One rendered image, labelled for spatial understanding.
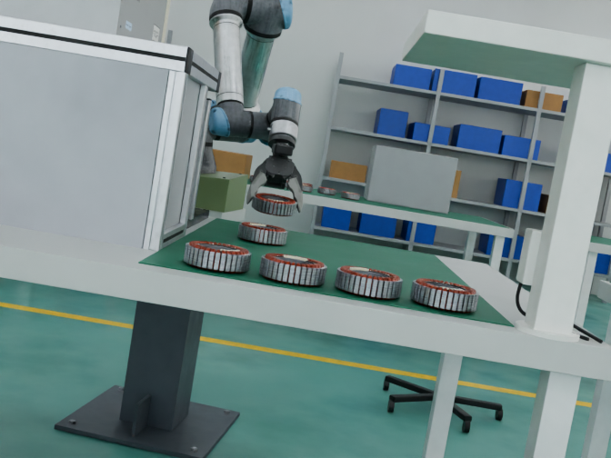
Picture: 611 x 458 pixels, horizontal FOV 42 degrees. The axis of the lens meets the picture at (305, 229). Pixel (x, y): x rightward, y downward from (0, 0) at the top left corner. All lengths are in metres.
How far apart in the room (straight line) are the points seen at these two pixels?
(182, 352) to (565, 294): 1.57
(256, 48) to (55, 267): 1.34
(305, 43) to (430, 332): 7.50
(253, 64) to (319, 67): 6.13
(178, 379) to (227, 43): 1.07
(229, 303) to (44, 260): 0.29
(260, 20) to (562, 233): 1.37
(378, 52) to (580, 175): 7.42
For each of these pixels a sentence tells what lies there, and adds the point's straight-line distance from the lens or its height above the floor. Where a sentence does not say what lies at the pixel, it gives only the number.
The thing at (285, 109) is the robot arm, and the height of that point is 1.07.
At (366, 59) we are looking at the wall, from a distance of 8.64.
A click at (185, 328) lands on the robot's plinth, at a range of 2.60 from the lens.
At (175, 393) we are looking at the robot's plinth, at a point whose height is 0.14.
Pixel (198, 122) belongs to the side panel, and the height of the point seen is 0.99.
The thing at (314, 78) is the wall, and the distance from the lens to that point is 8.61.
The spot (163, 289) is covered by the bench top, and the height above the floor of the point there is 0.72.
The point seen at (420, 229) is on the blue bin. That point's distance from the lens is 8.11.
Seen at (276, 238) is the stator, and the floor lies 0.77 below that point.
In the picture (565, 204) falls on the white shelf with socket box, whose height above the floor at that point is 0.95.
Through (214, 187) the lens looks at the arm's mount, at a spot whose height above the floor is 0.82.
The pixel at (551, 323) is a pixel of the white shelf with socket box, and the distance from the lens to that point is 1.31.
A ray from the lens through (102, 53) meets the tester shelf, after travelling 1.50.
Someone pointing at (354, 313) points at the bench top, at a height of 0.73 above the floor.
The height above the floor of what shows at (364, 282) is 0.78.
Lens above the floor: 0.96
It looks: 5 degrees down
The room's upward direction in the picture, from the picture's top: 10 degrees clockwise
